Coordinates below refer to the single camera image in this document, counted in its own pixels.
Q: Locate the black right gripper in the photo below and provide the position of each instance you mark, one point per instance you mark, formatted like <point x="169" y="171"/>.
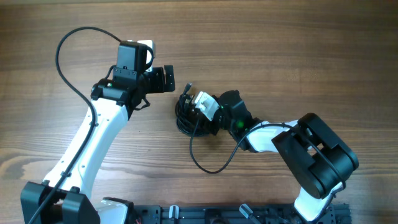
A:
<point x="209" y="126"/>

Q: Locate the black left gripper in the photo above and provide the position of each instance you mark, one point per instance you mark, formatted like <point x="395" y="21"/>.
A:
<point x="159" y="86"/>

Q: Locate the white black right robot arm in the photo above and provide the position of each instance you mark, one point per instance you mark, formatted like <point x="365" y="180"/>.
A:
<point x="318" y="158"/>

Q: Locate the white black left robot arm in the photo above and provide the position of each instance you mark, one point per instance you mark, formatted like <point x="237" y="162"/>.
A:
<point x="64" y="194"/>

